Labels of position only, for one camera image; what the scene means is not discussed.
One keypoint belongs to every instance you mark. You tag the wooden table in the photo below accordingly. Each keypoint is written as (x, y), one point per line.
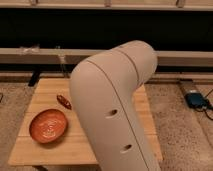
(73, 147)

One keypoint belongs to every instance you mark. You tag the blue power box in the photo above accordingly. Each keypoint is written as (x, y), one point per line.
(195, 100)

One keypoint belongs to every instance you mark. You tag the clear plastic bag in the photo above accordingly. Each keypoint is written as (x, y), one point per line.
(29, 50)

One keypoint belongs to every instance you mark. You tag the brown red small object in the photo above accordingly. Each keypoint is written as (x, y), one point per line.
(64, 102)

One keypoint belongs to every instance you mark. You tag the long metal rail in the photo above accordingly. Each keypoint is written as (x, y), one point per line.
(73, 56)

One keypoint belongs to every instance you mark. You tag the black table leg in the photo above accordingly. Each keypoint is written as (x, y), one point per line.
(35, 77)

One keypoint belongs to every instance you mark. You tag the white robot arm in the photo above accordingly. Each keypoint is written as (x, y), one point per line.
(101, 89)

